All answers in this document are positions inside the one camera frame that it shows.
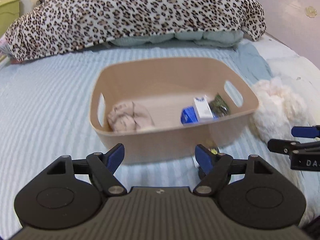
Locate white bunny print blanket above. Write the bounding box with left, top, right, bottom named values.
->
left=253, top=35, right=320, bottom=125

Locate white blue small box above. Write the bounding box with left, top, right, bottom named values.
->
left=180, top=96, right=218, bottom=125

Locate leopard print blanket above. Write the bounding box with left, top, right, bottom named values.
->
left=1, top=0, right=266, bottom=62

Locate green sunflower seed packet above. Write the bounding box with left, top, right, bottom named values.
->
left=208, top=94, right=231, bottom=118

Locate white fluffy plush toy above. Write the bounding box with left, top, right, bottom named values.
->
left=251, top=77, right=309, bottom=143

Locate beige rolled cloth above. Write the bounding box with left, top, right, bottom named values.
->
left=107, top=101, right=155, bottom=133

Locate green plastic storage cabinet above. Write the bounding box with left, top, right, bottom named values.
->
left=0, top=0, right=20, bottom=36

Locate teal quilted pillow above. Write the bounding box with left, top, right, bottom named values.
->
left=110, top=30, right=244, bottom=48

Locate beige plastic storage basket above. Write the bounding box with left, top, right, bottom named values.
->
left=89, top=57, right=259, bottom=164

